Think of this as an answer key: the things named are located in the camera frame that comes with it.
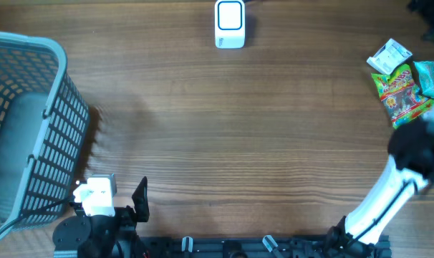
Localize Haribo gummy candy bag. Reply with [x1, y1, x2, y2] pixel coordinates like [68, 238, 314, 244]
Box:
[371, 64, 434, 129]

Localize white carton box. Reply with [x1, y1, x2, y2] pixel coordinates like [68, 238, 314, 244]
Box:
[367, 39, 413, 75]

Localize teal wet wipes pack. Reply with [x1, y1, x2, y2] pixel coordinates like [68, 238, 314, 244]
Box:
[414, 61, 434, 99]

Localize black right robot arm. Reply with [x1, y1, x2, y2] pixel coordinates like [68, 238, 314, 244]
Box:
[291, 39, 434, 257]

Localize white barcode scanner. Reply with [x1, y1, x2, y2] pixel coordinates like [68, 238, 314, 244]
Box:
[214, 0, 246, 49]

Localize grey plastic mesh basket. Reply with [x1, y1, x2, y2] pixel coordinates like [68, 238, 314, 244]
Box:
[0, 32, 90, 239]

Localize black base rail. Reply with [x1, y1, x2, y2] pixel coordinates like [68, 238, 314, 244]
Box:
[72, 234, 392, 258]

